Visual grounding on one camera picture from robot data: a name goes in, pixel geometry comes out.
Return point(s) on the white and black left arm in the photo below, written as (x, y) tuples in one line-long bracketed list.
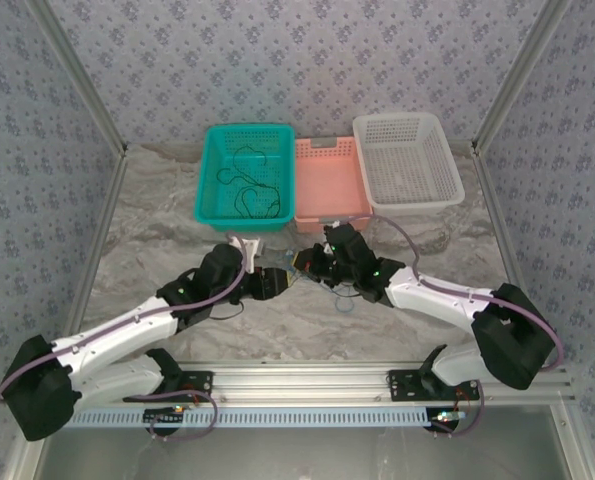
[(117, 335)]

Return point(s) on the teal perforated plastic basket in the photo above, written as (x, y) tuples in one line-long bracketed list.
[(212, 215)]

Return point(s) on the pink perforated plastic basket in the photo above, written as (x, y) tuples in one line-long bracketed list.
[(327, 185)]

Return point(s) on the white perforated plastic basket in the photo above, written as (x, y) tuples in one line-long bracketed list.
[(407, 165)]

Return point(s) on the small circuit board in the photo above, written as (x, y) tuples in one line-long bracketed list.
[(164, 416), (444, 419)]

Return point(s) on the grey metal base panel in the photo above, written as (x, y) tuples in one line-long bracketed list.
[(297, 455)]

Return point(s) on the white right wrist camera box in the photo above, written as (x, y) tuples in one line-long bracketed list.
[(333, 223)]

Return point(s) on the aluminium mounting rail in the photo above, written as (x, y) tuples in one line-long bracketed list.
[(297, 382)]

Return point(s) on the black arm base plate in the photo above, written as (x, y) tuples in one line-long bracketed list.
[(197, 382), (407, 385)]

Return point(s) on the aluminium frame post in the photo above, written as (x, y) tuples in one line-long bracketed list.
[(522, 75), (77, 75)]

